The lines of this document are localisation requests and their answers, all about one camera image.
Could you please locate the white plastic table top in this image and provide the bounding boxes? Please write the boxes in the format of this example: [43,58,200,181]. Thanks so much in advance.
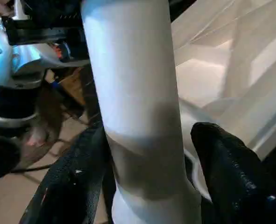
[170,0,276,202]

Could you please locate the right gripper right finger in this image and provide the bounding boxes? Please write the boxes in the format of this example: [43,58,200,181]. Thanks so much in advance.
[190,122,276,224]

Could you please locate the white plastic table leg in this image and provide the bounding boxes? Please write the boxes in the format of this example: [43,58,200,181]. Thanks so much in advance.
[80,0,202,224]

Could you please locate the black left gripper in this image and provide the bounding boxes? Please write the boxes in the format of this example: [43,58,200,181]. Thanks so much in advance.
[2,0,88,46]

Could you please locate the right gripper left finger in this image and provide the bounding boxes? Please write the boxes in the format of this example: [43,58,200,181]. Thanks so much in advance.
[19,124,113,224]

